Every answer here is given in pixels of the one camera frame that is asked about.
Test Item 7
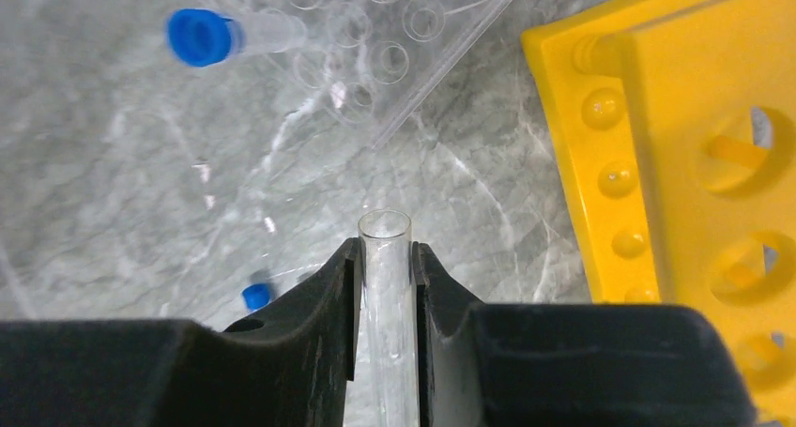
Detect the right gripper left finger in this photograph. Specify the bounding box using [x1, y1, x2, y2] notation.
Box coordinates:
[1, 238, 361, 426]

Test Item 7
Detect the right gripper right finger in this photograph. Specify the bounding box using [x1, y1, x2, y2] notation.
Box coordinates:
[411, 242, 758, 426]

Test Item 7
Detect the blue-capped test tube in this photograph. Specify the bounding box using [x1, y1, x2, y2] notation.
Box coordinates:
[241, 282, 273, 313]
[165, 8, 309, 68]

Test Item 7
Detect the clear test tube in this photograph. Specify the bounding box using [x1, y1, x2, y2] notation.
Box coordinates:
[358, 209, 420, 426]

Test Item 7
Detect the yellow test tube rack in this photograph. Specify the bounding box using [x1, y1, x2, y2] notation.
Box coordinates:
[520, 0, 795, 426]

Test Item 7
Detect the clear well plate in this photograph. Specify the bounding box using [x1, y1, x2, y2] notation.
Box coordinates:
[180, 0, 512, 148]

